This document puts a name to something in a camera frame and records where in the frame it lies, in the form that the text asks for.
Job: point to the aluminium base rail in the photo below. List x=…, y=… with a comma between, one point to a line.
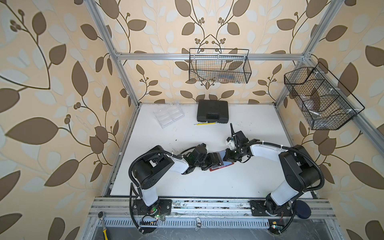
x=209, y=219

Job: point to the black plastic tool case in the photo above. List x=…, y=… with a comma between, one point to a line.
x=213, y=111

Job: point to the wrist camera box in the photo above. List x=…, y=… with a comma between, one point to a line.
x=238, y=138
x=199, y=153

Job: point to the clear plastic organizer box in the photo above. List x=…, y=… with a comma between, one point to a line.
x=168, y=114

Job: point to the dark round disc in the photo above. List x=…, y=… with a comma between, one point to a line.
x=303, y=210

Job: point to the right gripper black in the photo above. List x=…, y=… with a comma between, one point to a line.
x=227, y=156

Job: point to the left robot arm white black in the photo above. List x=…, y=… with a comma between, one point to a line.
x=146, y=170

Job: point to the black wire basket back wall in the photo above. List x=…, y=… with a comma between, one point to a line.
x=219, y=65

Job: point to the yellow pen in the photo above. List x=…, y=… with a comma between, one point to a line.
x=205, y=123

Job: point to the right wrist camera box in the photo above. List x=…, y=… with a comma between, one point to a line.
x=238, y=138

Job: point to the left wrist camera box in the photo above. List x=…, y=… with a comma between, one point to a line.
x=199, y=153

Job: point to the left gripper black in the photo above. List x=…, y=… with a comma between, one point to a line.
x=210, y=158

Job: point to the black wire basket right wall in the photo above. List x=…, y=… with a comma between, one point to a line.
x=324, y=100

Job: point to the black wire basket wall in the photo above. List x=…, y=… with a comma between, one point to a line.
x=324, y=100
x=219, y=65

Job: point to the red leather card holder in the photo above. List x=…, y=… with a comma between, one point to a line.
x=223, y=165

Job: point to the yellow handled ratchet tool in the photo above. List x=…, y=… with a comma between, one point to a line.
x=101, y=216

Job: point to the grey credit card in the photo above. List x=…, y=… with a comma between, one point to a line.
x=217, y=157

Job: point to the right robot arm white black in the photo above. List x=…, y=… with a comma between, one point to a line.
x=302, y=174

